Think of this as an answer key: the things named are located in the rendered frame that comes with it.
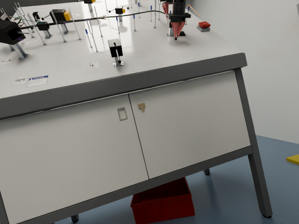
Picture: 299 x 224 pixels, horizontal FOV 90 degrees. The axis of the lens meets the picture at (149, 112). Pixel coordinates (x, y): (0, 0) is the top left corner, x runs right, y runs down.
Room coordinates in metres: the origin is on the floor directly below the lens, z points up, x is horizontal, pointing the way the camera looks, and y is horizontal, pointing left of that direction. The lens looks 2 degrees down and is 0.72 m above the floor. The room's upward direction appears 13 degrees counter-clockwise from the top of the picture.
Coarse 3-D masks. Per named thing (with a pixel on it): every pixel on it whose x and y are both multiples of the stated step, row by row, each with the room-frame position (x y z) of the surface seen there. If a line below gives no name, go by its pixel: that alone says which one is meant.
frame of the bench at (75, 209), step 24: (240, 72) 0.76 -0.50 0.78; (240, 96) 0.75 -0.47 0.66; (192, 168) 0.69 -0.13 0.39; (0, 192) 0.55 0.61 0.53; (120, 192) 0.62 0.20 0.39; (264, 192) 0.76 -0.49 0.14; (0, 216) 0.54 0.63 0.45; (48, 216) 0.57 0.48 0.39; (72, 216) 1.09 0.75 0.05; (264, 216) 0.77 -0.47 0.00
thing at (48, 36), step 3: (45, 21) 0.79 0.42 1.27; (33, 27) 0.79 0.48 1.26; (39, 27) 0.78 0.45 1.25; (42, 27) 0.78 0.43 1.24; (45, 27) 0.78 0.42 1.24; (48, 27) 0.80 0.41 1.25; (39, 30) 0.79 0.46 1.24; (42, 30) 0.79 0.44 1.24; (45, 30) 0.79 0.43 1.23; (45, 33) 0.81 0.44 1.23; (48, 33) 0.83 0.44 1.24; (48, 36) 0.82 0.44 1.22
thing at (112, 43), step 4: (108, 40) 0.60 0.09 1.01; (112, 40) 0.60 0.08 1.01; (116, 40) 0.60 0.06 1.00; (112, 44) 0.58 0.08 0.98; (116, 44) 0.58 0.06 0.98; (120, 44) 0.58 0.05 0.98; (112, 48) 0.58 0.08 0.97; (116, 48) 0.58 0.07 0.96; (120, 48) 0.58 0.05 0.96; (112, 52) 0.59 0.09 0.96; (116, 52) 0.59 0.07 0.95; (120, 52) 0.60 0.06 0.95; (112, 56) 0.60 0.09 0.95; (116, 56) 0.60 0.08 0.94; (116, 60) 0.64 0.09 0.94; (120, 60) 0.56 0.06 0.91; (116, 64) 0.65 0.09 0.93; (120, 64) 0.66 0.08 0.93
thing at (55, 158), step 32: (128, 96) 0.65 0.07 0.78; (0, 128) 0.56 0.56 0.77; (32, 128) 0.58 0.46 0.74; (64, 128) 0.60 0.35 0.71; (96, 128) 0.62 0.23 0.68; (128, 128) 0.64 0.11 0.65; (0, 160) 0.55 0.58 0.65; (32, 160) 0.57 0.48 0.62; (64, 160) 0.59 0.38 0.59; (96, 160) 0.61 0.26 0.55; (128, 160) 0.64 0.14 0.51; (32, 192) 0.57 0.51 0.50; (64, 192) 0.59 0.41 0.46; (96, 192) 0.61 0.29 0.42
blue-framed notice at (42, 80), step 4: (40, 76) 0.61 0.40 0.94; (44, 76) 0.61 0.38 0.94; (28, 80) 0.60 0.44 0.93; (32, 80) 0.60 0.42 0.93; (36, 80) 0.60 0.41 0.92; (40, 80) 0.60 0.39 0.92; (44, 80) 0.60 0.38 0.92; (28, 84) 0.58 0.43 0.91; (32, 84) 0.58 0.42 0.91; (36, 84) 0.58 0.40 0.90; (40, 84) 0.58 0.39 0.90; (44, 84) 0.58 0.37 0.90
